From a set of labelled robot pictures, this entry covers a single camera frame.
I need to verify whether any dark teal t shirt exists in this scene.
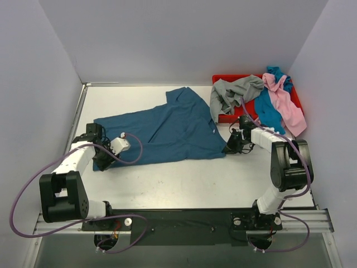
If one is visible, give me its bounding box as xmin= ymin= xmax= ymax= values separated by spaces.
xmin=94 ymin=87 xmax=226 ymax=168

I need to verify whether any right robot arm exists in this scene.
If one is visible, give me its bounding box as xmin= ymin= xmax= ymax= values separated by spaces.
xmin=223 ymin=115 xmax=313 ymax=229

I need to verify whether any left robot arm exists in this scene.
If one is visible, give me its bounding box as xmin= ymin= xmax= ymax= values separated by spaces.
xmin=39 ymin=123 xmax=115 ymax=230

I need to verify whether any bright turquoise t shirt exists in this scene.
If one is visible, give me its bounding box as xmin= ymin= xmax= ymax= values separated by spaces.
xmin=254 ymin=66 xmax=293 ymax=135

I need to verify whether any grey t shirt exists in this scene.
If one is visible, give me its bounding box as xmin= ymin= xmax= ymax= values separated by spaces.
xmin=210 ymin=75 xmax=264 ymax=123

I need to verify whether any pink t shirt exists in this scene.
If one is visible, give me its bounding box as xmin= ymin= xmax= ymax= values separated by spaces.
xmin=262 ymin=73 xmax=307 ymax=136

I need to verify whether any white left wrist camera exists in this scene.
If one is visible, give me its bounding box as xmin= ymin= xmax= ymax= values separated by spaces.
xmin=110 ymin=132 xmax=131 ymax=155

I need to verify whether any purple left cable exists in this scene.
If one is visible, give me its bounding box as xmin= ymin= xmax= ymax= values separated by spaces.
xmin=9 ymin=132 xmax=149 ymax=255

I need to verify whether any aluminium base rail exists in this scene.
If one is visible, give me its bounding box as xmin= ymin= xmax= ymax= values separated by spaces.
xmin=34 ymin=208 xmax=334 ymax=235

